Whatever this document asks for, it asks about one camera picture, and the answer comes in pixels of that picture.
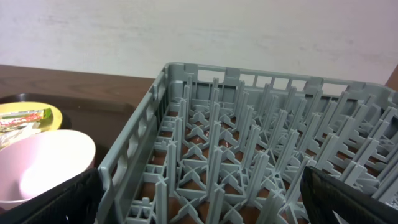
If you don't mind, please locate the dark brown serving tray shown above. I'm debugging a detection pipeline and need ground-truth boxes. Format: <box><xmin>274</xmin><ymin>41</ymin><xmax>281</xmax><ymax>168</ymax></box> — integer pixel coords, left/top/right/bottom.
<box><xmin>1</xmin><ymin>93</ymin><xmax>135</xmax><ymax>167</ymax></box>

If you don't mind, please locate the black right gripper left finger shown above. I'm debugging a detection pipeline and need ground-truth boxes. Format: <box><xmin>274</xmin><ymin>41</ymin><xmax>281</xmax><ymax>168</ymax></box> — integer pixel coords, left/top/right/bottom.
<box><xmin>1</xmin><ymin>168</ymin><xmax>103</xmax><ymax>224</ymax></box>

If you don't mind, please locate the green red snack wrapper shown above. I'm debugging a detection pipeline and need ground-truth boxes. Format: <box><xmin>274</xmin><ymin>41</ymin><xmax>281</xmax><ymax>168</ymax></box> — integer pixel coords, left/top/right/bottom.
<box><xmin>1</xmin><ymin>108</ymin><xmax>52</xmax><ymax>128</ymax></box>

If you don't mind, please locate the grey dishwasher rack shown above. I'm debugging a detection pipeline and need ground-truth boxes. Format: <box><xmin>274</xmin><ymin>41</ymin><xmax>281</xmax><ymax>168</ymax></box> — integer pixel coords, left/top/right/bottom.
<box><xmin>96</xmin><ymin>63</ymin><xmax>397</xmax><ymax>223</ymax></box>

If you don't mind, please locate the yellow plate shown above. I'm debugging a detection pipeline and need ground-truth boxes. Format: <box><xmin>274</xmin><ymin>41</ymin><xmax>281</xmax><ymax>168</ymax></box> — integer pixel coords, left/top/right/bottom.
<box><xmin>1</xmin><ymin>101</ymin><xmax>63</xmax><ymax>131</ymax></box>

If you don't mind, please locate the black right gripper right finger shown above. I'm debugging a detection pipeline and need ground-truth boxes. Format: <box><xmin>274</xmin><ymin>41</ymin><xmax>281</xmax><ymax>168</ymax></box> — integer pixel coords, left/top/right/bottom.
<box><xmin>300</xmin><ymin>166</ymin><xmax>397</xmax><ymax>224</ymax></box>

